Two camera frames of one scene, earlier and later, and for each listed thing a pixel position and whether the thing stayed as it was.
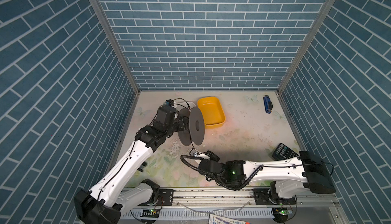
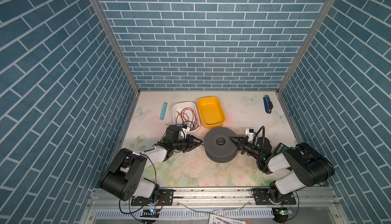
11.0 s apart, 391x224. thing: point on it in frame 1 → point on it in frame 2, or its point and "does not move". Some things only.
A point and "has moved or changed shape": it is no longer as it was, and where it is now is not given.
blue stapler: x=268 y=104 does not move
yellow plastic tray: x=212 y=110 does not move
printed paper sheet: x=214 y=219 does not move
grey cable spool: x=195 y=133 has moved or changed shape
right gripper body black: x=212 y=156 → x=251 y=149
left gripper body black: x=177 y=125 → x=182 y=144
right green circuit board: x=281 y=214 does not move
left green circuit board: x=150 y=213 does not move
